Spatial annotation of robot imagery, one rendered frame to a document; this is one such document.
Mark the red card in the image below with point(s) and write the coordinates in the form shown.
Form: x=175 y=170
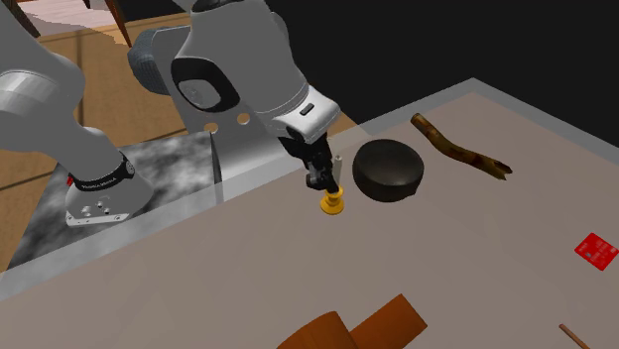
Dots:
x=596 y=251

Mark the brown wooden curved object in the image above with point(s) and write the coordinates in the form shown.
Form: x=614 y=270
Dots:
x=382 y=324

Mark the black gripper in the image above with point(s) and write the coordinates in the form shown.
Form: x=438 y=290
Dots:
x=309 y=152

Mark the grey cloud-patterned robot stand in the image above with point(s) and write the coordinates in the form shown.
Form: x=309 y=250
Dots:
x=179 y=164

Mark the yellow candle holder with candle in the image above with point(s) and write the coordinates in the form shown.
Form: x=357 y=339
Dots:
x=332 y=203

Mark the black bowl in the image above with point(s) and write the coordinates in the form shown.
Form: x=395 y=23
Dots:
x=387 y=169

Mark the brown forked branch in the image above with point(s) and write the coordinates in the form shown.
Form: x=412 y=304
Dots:
x=454 y=150

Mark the thin brown stick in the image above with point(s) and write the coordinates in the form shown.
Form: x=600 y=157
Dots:
x=575 y=337

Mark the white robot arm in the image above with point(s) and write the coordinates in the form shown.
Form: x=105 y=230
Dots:
x=227 y=58

